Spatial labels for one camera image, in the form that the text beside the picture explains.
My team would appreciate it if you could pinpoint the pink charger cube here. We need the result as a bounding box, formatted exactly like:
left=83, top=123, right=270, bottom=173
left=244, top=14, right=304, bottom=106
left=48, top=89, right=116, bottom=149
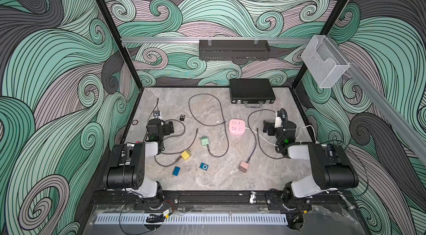
left=238, top=161, right=249, bottom=173

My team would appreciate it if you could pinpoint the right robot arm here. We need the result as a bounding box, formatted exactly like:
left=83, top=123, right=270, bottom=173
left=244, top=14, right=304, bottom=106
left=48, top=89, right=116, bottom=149
left=263, top=120, right=359, bottom=203

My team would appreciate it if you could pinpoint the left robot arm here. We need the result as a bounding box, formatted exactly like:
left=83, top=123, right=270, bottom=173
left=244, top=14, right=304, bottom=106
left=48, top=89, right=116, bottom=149
left=103, top=118, right=174, bottom=198

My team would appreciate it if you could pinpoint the yellow charger cube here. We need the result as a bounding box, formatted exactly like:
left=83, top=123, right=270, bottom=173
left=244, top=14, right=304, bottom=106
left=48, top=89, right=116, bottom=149
left=180, top=150, right=191, bottom=160

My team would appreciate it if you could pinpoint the teal small block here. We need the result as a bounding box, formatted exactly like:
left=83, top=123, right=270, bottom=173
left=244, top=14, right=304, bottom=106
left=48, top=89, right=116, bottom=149
left=173, top=166, right=181, bottom=176

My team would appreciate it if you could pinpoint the green charger cube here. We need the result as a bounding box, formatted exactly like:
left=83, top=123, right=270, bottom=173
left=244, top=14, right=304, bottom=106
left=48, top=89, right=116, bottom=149
left=201, top=136, right=209, bottom=146

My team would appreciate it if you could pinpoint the pink power strip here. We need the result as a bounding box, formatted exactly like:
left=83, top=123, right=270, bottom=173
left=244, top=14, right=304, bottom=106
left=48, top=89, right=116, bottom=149
left=229, top=118, right=246, bottom=136

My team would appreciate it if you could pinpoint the black briefcase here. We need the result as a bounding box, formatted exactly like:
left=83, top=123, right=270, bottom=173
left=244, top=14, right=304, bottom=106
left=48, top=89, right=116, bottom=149
left=229, top=79, right=276, bottom=107

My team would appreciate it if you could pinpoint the blue mp3 player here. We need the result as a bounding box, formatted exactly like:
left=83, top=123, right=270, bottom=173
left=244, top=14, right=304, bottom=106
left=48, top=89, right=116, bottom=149
left=200, top=163, right=209, bottom=171

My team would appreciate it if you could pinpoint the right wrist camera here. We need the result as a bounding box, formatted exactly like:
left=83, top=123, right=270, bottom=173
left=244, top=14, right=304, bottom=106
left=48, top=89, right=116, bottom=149
left=274, top=111, right=283, bottom=128

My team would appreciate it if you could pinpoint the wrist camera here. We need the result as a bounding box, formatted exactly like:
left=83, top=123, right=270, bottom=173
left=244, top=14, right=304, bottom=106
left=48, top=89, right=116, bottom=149
left=274, top=111, right=283, bottom=128
left=153, top=110, right=162, bottom=118

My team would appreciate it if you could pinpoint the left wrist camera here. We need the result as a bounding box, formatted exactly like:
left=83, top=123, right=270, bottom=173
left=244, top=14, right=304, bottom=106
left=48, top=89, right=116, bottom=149
left=153, top=110, right=162, bottom=118

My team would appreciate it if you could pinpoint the white power cord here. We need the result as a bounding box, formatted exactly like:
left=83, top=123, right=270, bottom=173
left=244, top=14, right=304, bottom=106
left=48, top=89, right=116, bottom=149
left=245, top=124, right=318, bottom=146

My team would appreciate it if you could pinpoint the grey cable of yellow charger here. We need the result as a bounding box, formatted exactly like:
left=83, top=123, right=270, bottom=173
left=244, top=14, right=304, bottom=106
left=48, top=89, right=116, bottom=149
left=154, top=119, right=200, bottom=167

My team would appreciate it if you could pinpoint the grey cable of green charger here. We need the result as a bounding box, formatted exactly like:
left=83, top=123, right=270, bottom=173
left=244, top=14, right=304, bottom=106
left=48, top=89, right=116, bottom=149
left=188, top=93, right=230, bottom=158

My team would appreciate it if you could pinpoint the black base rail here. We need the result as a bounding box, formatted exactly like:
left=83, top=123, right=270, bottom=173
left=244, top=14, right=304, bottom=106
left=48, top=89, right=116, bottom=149
left=90, top=189, right=345, bottom=212

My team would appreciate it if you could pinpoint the clear acrylic wall holder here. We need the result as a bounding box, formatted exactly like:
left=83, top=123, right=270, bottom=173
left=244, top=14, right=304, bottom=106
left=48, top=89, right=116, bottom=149
left=301, top=35, right=350, bottom=89

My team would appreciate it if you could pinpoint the black wall shelf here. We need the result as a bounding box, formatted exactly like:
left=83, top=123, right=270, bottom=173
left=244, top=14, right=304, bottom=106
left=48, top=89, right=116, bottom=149
left=199, top=39, right=271, bottom=64

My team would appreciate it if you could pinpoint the white slotted cable duct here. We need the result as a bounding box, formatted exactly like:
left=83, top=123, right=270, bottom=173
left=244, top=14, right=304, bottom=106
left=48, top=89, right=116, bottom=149
left=94, top=213, right=288, bottom=226

